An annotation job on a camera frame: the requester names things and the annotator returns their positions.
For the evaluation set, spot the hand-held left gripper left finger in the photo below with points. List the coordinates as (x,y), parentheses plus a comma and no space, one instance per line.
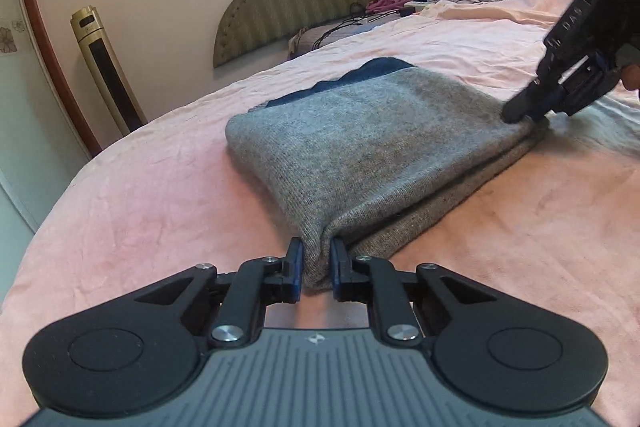
(298,269)

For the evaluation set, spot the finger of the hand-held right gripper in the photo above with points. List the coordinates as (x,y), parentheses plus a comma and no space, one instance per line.
(520,107)
(547,109)

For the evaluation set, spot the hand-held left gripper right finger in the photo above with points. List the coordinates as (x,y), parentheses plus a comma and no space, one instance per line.
(336,269)

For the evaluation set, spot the navy and grey sweater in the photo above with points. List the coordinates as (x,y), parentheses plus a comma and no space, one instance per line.
(370,142)

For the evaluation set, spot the person's right hand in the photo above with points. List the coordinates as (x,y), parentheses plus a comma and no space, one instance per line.
(633,77)

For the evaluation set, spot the pink blanket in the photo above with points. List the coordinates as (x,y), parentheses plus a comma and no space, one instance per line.
(150,217)

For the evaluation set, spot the purple cloth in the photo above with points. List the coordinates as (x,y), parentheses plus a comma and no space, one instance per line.
(390,2)

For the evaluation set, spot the grey ruffled pillow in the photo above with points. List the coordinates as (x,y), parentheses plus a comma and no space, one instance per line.
(335,37)

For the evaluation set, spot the gold tower fan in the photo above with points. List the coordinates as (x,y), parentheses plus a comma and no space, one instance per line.
(107,67)

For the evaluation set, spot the brown wooden frame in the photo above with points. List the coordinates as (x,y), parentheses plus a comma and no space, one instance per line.
(50,32)

